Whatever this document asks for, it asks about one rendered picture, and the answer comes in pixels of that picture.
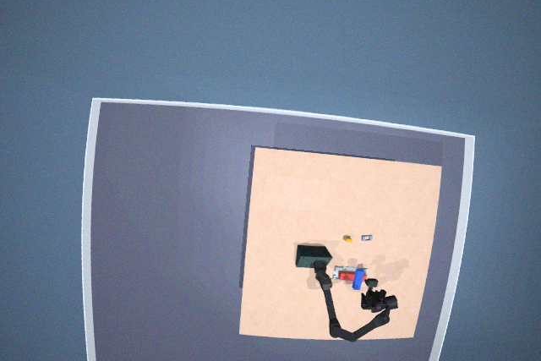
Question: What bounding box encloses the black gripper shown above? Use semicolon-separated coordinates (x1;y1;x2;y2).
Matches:
361;278;380;310

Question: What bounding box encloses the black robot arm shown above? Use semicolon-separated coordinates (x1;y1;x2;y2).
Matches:
313;260;398;342

